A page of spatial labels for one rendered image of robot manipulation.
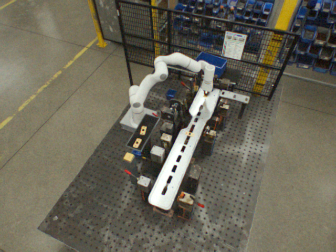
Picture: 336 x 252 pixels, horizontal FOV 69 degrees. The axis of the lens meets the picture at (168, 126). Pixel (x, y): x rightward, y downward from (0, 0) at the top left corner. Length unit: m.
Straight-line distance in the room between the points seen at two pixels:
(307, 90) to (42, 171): 4.10
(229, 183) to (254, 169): 0.29
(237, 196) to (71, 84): 3.26
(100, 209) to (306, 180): 2.44
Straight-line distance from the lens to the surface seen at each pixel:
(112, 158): 2.48
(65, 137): 3.73
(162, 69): 2.03
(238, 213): 2.26
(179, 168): 2.02
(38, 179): 3.51
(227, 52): 2.77
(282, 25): 2.60
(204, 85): 2.34
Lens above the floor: 2.78
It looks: 52 degrees down
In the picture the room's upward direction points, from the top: 1 degrees counter-clockwise
